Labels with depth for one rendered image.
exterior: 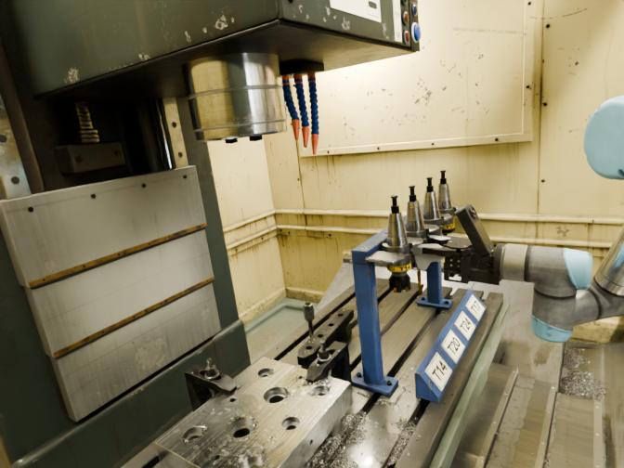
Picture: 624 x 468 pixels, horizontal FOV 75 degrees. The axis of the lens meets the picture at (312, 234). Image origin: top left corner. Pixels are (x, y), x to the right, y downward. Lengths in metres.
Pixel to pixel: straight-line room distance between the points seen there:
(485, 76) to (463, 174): 0.33
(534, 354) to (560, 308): 0.55
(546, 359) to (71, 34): 1.43
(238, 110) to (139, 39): 0.17
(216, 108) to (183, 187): 0.55
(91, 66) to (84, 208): 0.34
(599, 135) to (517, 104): 0.83
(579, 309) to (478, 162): 0.76
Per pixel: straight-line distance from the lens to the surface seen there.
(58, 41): 0.90
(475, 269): 0.95
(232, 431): 0.82
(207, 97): 0.67
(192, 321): 1.25
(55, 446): 1.17
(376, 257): 0.82
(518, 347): 1.48
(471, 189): 1.61
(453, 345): 1.07
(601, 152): 0.73
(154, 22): 0.67
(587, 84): 1.53
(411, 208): 0.95
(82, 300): 1.06
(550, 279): 0.91
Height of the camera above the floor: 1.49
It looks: 15 degrees down
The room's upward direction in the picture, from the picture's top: 7 degrees counter-clockwise
